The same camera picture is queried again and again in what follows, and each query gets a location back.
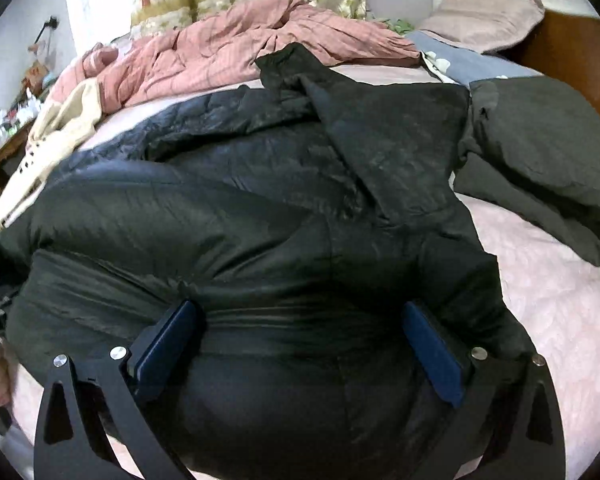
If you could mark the blue patterned pillow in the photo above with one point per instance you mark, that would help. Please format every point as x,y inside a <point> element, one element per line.
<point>464,66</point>

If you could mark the brown wooden headboard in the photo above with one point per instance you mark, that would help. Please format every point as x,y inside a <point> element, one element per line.
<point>565,47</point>

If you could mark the cluttered wooden side table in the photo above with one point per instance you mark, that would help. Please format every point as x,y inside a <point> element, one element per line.
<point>16,122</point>

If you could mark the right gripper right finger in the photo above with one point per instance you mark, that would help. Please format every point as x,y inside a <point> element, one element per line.
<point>506,422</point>

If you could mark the beige pillow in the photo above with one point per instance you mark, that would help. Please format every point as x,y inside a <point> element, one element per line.
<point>483,26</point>

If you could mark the dark green folded garment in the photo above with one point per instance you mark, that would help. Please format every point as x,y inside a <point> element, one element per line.
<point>532,146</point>

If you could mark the pink plaid quilt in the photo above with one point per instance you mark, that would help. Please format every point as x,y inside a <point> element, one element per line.
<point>223,49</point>

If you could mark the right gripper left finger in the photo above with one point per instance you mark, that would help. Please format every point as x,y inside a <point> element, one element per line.
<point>127,386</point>

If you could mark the cream printed sweatshirt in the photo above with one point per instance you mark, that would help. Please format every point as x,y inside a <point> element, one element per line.
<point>58,130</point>

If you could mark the black puffer jacket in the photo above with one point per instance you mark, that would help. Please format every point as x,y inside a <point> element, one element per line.
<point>303,216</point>

